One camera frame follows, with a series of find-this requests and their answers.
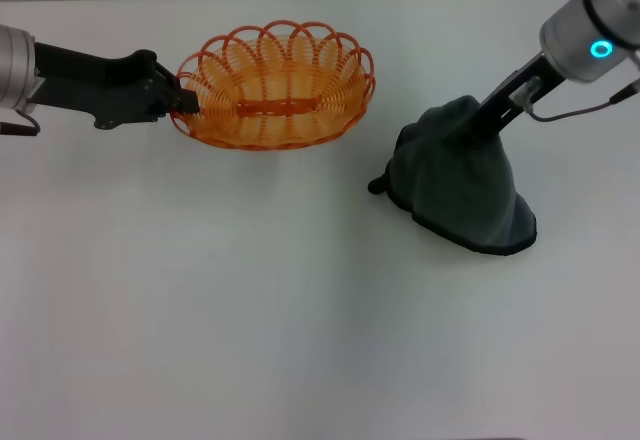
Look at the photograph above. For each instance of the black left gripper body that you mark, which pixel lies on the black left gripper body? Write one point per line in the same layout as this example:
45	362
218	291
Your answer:
100	90

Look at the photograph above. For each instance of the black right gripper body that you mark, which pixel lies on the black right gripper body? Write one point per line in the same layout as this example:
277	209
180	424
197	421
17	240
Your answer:
525	90

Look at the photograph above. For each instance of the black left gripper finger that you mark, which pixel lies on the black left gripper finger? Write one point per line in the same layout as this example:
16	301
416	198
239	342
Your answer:
166	90
189	102

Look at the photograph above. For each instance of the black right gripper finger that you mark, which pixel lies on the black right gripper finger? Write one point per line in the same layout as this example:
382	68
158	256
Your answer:
487	125

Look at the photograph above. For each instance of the grey towel with black trim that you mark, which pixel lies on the grey towel with black trim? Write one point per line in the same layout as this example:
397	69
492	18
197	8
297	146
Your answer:
450	185

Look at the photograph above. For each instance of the orange woven plastic basket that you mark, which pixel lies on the orange woven plastic basket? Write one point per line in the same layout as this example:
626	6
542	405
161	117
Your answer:
280	105

